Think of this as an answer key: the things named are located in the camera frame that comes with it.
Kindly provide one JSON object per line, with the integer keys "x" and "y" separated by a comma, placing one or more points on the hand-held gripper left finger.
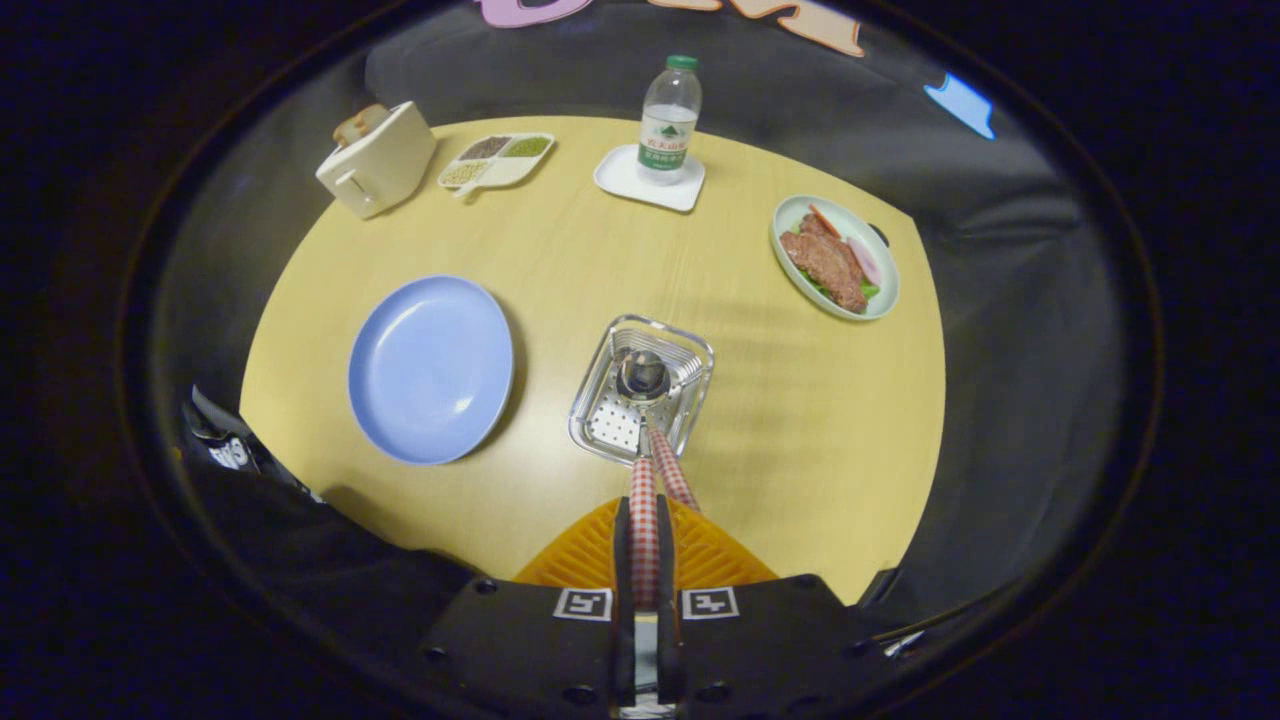
{"x": 530, "y": 650}

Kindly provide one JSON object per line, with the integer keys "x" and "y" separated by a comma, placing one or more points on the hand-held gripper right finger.
{"x": 770, "y": 650}

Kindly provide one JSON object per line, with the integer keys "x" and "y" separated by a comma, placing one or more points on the person's dark clothing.
{"x": 330, "y": 570}

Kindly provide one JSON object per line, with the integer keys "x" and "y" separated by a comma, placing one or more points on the metal perforated basket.
{"x": 610, "y": 425}

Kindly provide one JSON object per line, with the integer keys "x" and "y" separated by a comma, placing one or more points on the blue round plate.
{"x": 430, "y": 370}

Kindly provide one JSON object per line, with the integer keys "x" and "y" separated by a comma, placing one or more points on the pale green plate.
{"x": 885, "y": 290}

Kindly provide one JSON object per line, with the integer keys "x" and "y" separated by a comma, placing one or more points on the brown meat steak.
{"x": 825, "y": 262}

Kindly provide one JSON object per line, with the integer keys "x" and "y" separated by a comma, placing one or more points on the pink ham slice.
{"x": 865, "y": 262}

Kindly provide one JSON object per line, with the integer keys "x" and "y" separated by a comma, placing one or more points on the red tomato slice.
{"x": 825, "y": 220}

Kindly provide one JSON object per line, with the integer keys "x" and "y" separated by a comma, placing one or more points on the white square coaster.
{"x": 620, "y": 175}

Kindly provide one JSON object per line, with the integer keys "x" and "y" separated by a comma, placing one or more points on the white divided dish with beans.
{"x": 500, "y": 165}

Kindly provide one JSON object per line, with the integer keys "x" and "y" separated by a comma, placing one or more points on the cream toaster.
{"x": 385, "y": 170}

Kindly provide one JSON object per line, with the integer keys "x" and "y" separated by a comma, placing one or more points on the clear water bottle green cap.
{"x": 668, "y": 125}

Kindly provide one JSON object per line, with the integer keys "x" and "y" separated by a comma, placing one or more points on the brown toast slice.
{"x": 360, "y": 125}

